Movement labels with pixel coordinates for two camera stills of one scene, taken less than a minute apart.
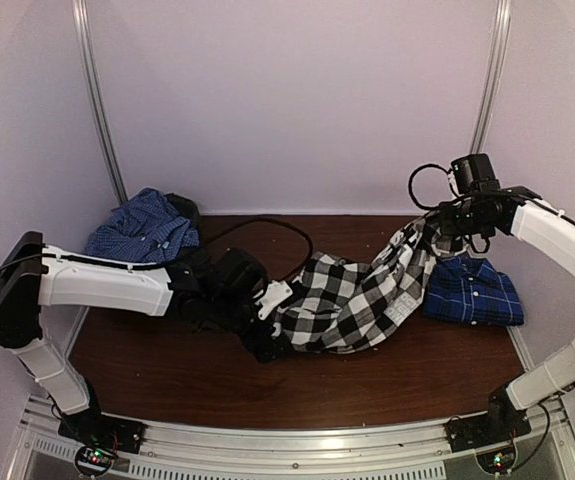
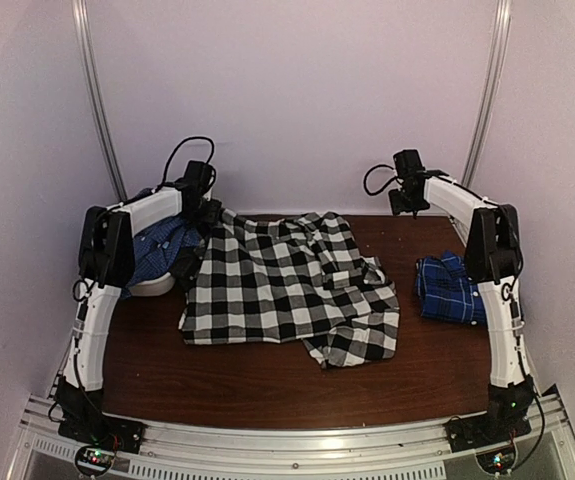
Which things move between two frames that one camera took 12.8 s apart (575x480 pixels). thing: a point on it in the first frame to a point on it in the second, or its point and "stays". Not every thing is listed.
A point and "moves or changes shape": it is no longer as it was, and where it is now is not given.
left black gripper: [269, 351] to [212, 217]
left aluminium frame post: [81, 10] stays
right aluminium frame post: [486, 109] stays
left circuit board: [94, 461] stays
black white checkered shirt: [341, 307] moves or changes shape
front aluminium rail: [547, 451] stays
